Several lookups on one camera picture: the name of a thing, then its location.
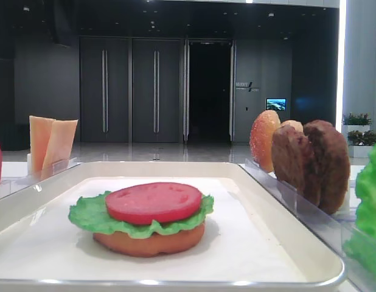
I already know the dark double door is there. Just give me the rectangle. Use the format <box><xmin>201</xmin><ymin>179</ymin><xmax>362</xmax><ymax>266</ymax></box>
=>
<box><xmin>80</xmin><ymin>37</ymin><xmax>183</xmax><ymax>143</ymax></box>

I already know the clear acrylic left rail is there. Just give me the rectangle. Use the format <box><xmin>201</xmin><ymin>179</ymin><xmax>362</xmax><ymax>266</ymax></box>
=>
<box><xmin>0</xmin><ymin>158</ymin><xmax>80</xmax><ymax>199</ymax></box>

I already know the orange cheese slice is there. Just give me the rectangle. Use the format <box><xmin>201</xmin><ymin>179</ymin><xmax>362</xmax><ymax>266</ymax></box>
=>
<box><xmin>29</xmin><ymin>116</ymin><xmax>55</xmax><ymax>173</ymax></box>
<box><xmin>43</xmin><ymin>120</ymin><xmax>78</xmax><ymax>170</ymax></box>

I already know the dark brown meat patty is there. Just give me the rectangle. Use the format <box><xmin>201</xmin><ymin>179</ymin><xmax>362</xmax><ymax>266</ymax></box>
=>
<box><xmin>271</xmin><ymin>125</ymin><xmax>320</xmax><ymax>206</ymax></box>

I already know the sesame bun top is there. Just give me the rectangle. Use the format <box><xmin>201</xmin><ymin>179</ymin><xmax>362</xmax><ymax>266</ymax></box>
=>
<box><xmin>249</xmin><ymin>110</ymin><xmax>280</xmax><ymax>173</ymax></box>

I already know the green lettuce leaf on tray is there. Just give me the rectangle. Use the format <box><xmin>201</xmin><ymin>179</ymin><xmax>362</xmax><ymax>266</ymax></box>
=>
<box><xmin>68</xmin><ymin>191</ymin><xmax>214</xmax><ymax>239</ymax></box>

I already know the white planter with plants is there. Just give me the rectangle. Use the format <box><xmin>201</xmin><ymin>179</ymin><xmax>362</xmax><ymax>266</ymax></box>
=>
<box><xmin>342</xmin><ymin>113</ymin><xmax>376</xmax><ymax>158</ymax></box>

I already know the white tray liner paper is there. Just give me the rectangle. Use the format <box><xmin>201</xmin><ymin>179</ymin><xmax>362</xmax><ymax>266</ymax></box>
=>
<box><xmin>0</xmin><ymin>177</ymin><xmax>304</xmax><ymax>283</ymax></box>

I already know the clear acrylic cheese holder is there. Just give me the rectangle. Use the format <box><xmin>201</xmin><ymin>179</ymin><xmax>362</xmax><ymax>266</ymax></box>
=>
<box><xmin>27</xmin><ymin>153</ymin><xmax>69</xmax><ymax>175</ymax></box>

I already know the clear acrylic rail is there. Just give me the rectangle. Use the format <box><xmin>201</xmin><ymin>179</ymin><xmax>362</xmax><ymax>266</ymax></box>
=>
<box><xmin>0</xmin><ymin>158</ymin><xmax>80</xmax><ymax>199</ymax></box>
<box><xmin>241</xmin><ymin>159</ymin><xmax>376</xmax><ymax>291</ymax></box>

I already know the small wall screen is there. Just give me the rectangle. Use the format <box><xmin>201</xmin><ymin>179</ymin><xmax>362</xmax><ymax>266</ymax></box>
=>
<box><xmin>265</xmin><ymin>99</ymin><xmax>287</xmax><ymax>111</ymax></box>

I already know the orange cheese slice rear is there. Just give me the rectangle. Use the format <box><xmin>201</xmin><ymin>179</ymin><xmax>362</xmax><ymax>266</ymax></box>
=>
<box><xmin>29</xmin><ymin>116</ymin><xmax>55</xmax><ymax>173</ymax></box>

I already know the green lettuce leaf standing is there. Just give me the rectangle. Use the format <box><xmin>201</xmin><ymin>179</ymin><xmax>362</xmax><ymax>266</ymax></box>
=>
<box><xmin>344</xmin><ymin>144</ymin><xmax>376</xmax><ymax>276</ymax></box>

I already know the bun bottom on tray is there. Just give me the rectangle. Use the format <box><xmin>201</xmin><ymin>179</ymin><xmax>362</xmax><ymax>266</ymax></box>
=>
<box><xmin>93</xmin><ymin>223</ymin><xmax>205</xmax><ymax>257</ymax></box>

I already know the clear acrylic right rail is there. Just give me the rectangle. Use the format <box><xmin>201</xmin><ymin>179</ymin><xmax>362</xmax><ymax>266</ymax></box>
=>
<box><xmin>241</xmin><ymin>159</ymin><xmax>376</xmax><ymax>291</ymax></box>

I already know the white metal tray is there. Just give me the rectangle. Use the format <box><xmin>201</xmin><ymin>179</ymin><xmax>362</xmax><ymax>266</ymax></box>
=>
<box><xmin>0</xmin><ymin>162</ymin><xmax>346</xmax><ymax>291</ymax></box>

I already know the tan bun slice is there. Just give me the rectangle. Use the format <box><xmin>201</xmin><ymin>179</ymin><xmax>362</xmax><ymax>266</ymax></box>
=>
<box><xmin>281</xmin><ymin>120</ymin><xmax>304</xmax><ymax>133</ymax></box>

